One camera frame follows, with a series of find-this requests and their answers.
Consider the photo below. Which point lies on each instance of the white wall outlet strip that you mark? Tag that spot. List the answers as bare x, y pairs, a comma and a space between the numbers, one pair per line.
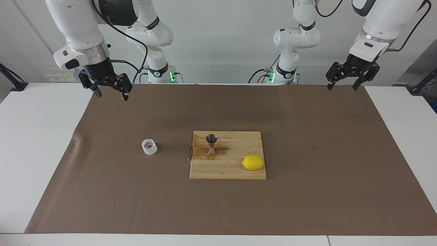
56, 77

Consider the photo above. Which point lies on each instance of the steel double jigger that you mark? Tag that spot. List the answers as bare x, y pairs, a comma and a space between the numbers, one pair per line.
212, 140

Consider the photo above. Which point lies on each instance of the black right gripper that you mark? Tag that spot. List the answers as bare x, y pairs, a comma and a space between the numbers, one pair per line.
99, 72

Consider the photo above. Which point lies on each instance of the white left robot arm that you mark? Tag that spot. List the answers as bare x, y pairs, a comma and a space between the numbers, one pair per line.
389, 17

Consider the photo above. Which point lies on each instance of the blue object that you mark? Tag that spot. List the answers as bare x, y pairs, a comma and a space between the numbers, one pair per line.
434, 106

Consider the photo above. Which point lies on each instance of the black clamp stand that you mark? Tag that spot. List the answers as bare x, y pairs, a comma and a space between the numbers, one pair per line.
421, 85
15, 83

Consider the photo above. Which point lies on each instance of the brown paper table mat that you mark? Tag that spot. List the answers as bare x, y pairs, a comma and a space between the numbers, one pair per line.
218, 205

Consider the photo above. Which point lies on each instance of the wooden cutting board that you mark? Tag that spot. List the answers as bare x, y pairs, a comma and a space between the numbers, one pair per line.
222, 169

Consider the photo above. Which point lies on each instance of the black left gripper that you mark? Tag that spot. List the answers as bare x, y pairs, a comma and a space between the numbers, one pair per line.
360, 64

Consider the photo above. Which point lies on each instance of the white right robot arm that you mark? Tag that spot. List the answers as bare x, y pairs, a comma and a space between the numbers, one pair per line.
75, 24

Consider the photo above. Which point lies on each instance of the small clear glass cup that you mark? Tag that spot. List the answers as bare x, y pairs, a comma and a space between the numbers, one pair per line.
149, 147

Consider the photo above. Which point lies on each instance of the yellow lemon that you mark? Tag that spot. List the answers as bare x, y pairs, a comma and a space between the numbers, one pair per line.
253, 162

